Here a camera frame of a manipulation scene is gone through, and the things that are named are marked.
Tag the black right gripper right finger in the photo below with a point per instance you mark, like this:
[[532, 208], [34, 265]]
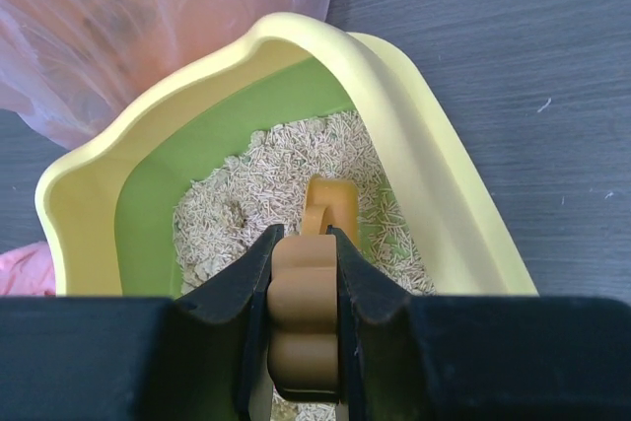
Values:
[[407, 357]]

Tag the orange litter scoop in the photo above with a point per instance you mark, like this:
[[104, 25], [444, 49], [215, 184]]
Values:
[[303, 352]]

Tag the beige cat litter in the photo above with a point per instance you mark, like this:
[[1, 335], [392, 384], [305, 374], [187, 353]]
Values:
[[219, 218]]

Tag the pink cloth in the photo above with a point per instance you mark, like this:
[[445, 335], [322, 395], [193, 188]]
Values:
[[27, 271]]

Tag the yellow green litter box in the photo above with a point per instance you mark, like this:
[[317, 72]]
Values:
[[107, 207]]

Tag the bin with pink bag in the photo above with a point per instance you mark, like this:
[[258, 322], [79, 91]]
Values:
[[70, 67]]

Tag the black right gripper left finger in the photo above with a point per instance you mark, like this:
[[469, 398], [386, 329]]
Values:
[[199, 357]]

